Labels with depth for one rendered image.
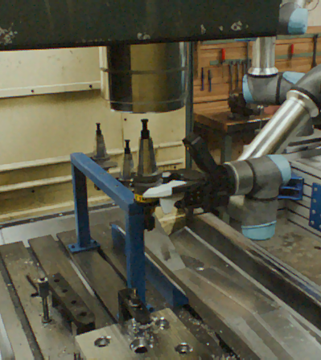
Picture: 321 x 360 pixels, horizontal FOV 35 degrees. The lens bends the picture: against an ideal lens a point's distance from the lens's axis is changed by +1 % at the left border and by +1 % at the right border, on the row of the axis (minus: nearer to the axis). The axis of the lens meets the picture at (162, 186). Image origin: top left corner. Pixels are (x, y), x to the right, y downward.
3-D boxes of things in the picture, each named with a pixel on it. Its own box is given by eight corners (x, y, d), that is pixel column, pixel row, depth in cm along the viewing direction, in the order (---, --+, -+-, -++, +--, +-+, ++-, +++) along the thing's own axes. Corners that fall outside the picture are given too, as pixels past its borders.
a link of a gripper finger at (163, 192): (153, 222, 95) (187, 210, 101) (152, 194, 93) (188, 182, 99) (142, 218, 97) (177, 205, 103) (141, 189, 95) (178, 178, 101)
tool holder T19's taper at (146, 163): (131, 169, 99) (129, 136, 96) (151, 165, 101) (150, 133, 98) (141, 176, 95) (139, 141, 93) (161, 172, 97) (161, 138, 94)
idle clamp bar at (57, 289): (62, 291, 142) (60, 271, 139) (101, 341, 121) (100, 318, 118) (45, 297, 139) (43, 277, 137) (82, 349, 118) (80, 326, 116)
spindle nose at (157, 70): (92, 101, 97) (88, 37, 93) (167, 95, 103) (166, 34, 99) (117, 118, 84) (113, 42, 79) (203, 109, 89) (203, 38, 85)
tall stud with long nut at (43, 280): (51, 317, 131) (46, 272, 126) (53, 322, 128) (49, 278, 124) (39, 320, 129) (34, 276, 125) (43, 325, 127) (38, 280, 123)
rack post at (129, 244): (150, 307, 134) (148, 204, 123) (159, 317, 129) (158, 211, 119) (116, 317, 130) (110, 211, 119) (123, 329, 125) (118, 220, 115)
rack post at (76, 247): (96, 241, 171) (90, 157, 160) (101, 247, 166) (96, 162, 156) (67, 247, 167) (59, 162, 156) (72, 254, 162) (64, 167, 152)
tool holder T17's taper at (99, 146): (90, 155, 153) (88, 134, 151) (103, 153, 156) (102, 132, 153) (96, 159, 150) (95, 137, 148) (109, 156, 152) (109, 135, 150)
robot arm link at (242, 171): (254, 165, 105) (232, 155, 112) (236, 168, 103) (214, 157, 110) (252, 198, 108) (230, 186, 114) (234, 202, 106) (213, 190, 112)
